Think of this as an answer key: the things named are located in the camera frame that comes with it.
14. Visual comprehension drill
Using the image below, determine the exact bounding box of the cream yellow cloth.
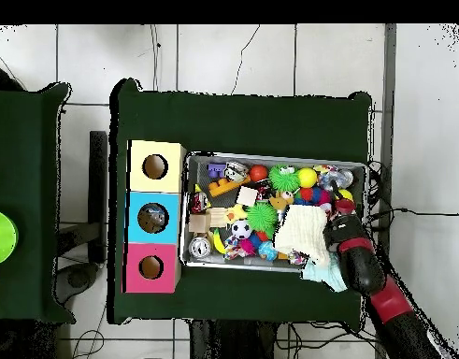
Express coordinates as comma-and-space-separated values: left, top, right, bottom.
273, 204, 332, 267

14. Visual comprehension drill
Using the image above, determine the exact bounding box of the mint green cloth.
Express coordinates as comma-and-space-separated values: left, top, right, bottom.
299, 252, 351, 294

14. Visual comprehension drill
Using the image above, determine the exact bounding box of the clear mesh bin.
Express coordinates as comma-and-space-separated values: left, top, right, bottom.
181, 151, 368, 278

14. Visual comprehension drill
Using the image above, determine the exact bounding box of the wooden box with three holes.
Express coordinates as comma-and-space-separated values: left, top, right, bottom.
123, 139, 188, 294

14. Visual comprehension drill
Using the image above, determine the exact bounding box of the plain yellow ball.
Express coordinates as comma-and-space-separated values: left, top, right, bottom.
296, 167, 319, 189

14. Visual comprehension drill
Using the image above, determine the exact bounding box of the green spiky ball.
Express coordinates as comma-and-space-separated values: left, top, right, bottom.
269, 164, 301, 194
246, 203, 279, 237

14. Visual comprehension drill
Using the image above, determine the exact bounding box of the orange red ball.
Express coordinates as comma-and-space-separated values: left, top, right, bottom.
250, 164, 270, 183

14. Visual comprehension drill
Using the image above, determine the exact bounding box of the black and white soccer ball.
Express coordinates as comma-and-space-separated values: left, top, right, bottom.
231, 219, 252, 240

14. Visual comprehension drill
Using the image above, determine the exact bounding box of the crushed silver can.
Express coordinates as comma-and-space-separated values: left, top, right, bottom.
224, 162, 251, 185

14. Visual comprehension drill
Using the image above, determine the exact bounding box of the dark green table cloth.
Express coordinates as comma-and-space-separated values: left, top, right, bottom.
108, 78, 374, 326
0, 81, 73, 324

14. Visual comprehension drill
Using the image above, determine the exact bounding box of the bright green bowl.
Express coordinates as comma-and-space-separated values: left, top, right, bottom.
0, 208, 20, 267

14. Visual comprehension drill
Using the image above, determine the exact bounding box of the black cable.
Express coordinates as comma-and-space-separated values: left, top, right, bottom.
369, 205, 459, 224

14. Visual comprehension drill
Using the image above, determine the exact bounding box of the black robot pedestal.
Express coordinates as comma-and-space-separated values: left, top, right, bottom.
185, 320, 281, 359

